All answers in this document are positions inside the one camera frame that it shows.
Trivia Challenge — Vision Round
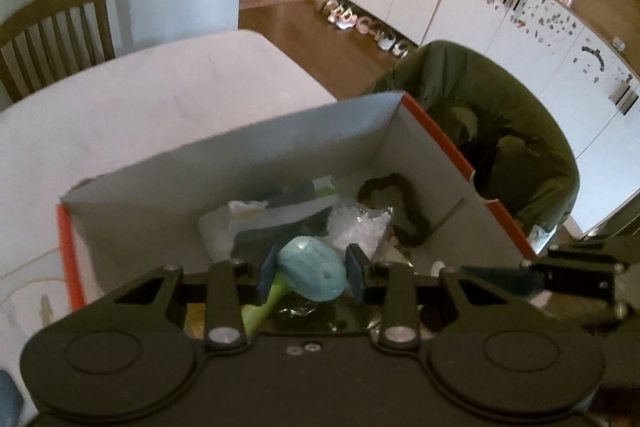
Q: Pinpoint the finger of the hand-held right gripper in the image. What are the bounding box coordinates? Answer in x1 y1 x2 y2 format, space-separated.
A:
460 257 619 299
547 234 640 261

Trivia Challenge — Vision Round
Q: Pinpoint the row of shoes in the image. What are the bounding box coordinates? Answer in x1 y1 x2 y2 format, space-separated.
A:
315 0 419 58

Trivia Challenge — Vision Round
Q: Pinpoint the yellow cardboard box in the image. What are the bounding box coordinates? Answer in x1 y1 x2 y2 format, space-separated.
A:
184 301 208 339

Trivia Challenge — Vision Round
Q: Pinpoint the clear plastic bag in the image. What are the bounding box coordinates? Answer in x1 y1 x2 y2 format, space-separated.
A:
325 202 393 264

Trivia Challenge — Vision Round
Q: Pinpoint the dark mesh pouch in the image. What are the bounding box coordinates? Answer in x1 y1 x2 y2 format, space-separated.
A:
235 187 331 259

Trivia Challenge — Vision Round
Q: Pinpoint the light blue toy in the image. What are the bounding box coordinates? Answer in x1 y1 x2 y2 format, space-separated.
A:
276 236 348 303

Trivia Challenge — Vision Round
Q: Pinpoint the black scrunchie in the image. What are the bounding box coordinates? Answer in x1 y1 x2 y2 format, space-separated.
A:
357 173 431 249

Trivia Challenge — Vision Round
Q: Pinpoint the red cardboard box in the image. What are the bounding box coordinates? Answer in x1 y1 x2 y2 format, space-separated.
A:
56 91 543 313

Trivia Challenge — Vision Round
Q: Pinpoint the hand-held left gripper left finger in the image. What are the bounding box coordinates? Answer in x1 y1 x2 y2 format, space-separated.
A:
95 243 281 354

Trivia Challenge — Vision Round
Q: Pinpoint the green handled tool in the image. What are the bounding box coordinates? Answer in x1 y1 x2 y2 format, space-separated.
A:
240 274 293 338

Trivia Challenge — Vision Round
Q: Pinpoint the green jacket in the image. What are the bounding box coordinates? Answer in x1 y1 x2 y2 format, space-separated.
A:
362 39 581 241

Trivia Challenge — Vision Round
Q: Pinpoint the wooden chair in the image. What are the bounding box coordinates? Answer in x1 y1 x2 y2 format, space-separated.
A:
0 0 117 105

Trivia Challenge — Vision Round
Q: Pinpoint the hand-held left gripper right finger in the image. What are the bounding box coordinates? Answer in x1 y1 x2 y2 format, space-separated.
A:
346 243 532 353

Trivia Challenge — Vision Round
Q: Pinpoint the sticker covered white cabinet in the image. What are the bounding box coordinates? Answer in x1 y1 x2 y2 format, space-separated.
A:
420 0 640 239

